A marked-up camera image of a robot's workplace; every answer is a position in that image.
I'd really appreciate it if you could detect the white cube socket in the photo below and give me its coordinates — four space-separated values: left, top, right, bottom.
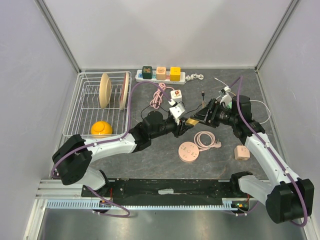
170 89 183 103

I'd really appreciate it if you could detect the beige plate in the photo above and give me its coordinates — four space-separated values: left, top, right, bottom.
99 73 112 109

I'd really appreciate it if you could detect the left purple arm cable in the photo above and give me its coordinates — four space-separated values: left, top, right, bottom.
51 81 176 218

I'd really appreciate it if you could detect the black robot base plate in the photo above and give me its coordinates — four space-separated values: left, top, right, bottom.
96 178 254 205

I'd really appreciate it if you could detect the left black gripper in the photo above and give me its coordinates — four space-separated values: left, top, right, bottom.
150 117 193 140

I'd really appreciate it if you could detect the white charging cable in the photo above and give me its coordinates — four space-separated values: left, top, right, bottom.
214 77 272 125

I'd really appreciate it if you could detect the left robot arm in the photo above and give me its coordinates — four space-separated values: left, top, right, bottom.
52 111 193 197

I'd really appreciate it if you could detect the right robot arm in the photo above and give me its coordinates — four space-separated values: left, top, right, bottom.
187 95 315 226

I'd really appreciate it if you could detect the beige wooden cube socket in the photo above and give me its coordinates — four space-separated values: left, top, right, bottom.
156 66 167 81

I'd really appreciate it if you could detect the orange bowl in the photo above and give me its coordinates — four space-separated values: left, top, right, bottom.
90 121 113 138

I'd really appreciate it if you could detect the white multicolour power strip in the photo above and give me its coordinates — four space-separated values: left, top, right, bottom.
134 69 187 86

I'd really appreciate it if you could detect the pink bundled power cord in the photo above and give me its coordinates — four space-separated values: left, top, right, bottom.
149 83 175 110

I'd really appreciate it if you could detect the dark green cube socket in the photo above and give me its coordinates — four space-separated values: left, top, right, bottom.
141 65 153 80

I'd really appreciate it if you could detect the white coiled strip cord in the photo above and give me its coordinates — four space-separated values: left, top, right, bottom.
185 73 205 82

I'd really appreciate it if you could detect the pink cube socket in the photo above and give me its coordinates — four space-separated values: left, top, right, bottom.
234 145 250 161

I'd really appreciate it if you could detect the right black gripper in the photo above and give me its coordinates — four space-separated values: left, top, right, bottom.
190 98 238 129

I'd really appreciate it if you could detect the pink round power socket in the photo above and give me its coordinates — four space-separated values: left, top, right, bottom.
178 141 200 163

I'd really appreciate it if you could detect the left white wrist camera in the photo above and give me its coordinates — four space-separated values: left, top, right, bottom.
168 99 186 125

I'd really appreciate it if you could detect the grey slotted cable duct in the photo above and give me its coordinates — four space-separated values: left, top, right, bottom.
45 198 246 211

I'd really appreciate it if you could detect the yellow cube socket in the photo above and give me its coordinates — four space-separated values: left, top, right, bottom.
169 66 181 82

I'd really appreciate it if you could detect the white wire dish rack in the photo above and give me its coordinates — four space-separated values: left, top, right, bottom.
62 71 132 138

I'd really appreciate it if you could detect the small green charger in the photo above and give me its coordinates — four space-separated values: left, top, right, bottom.
226 102 232 109

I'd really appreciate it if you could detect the small yellow charger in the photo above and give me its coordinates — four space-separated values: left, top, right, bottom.
186 118 199 126

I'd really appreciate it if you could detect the pink rimmed plate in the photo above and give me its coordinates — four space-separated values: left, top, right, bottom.
119 71 130 110

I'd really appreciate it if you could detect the pink coiled cable with plug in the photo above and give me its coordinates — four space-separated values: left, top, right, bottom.
193 130 222 152

